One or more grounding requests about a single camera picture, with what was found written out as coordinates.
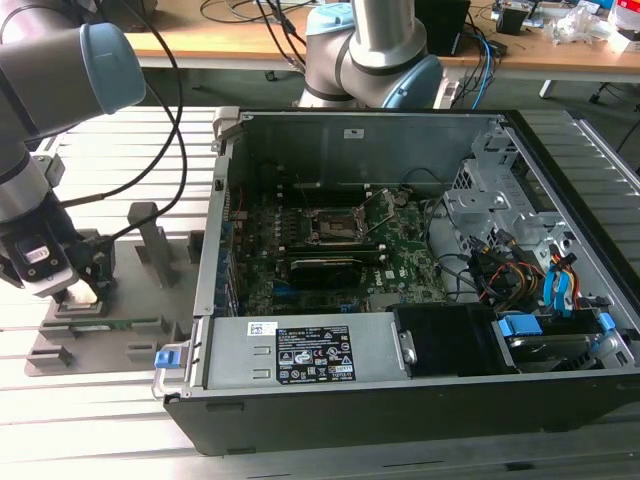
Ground silver CPU with green edge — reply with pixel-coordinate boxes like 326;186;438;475
63;280;100;307

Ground metal socket cover frame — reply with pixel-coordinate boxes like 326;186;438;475
357;187;398;236

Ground CPU socket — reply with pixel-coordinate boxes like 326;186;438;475
307;207;371;246

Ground grey parts rack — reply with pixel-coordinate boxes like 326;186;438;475
23;201;207;377

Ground green RAM stick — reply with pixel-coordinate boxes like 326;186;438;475
69;322;137;332

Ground grey case lock latch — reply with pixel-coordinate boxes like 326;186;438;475
212;107;244;151

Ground silver power supply with label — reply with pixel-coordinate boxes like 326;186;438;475
202;312;419;392

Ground black graphics card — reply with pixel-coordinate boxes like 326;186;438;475
288;257;369;290

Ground black RAM slot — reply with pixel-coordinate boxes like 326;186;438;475
277;189;374;196
277;193;374;201

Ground black open PC case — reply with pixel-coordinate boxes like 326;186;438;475
152;107;640;457

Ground green motherboard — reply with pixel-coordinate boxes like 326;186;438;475
224;187;451;319

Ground black plastic shroud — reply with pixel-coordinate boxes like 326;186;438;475
392;302;511;379

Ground white power strip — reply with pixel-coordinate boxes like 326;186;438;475
439;79;461;109

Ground silver drive cage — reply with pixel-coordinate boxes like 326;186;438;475
442;117;581;261

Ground black box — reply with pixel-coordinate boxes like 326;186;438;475
417;0;472;57

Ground small black device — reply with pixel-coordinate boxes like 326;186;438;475
494;7;531;36

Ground hard disk in blue carrier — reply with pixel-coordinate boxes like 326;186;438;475
492;309;619;375

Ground clear plastic bag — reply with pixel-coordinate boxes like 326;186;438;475
544;4;614;46

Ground white red box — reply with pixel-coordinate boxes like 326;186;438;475
612;0;640;51

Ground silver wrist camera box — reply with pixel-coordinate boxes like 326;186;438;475
9;232;84;300

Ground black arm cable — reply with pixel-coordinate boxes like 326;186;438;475
57;0;190;244

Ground blue cable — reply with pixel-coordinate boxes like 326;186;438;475
472;34;497;109

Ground yellow red power wires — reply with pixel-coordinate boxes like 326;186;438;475
479;259;546;301

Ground blue data wire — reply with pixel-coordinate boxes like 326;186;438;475
557;254;579;319
543;259;564;316

